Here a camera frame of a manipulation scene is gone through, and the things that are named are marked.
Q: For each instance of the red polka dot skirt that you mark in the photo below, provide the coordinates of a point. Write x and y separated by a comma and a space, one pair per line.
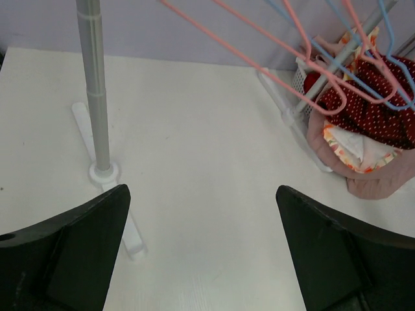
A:
376, 121

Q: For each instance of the pink wire hanger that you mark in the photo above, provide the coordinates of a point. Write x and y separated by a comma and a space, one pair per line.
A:
369, 53

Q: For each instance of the orange floral skirt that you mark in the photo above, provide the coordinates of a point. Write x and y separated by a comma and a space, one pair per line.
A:
358, 152

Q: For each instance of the white plastic basket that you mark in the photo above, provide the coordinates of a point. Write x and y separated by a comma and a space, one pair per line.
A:
298, 82

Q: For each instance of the metal clothes rack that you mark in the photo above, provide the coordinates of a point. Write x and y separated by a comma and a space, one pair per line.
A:
92, 121

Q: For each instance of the pink skirt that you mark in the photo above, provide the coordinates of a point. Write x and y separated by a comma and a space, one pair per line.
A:
376, 185

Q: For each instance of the blue hanger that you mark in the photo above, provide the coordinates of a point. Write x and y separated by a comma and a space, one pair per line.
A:
392, 32
352, 51

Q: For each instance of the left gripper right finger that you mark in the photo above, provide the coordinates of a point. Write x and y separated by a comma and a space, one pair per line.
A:
343, 263

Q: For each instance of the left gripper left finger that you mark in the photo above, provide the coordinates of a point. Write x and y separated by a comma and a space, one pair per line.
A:
65, 262

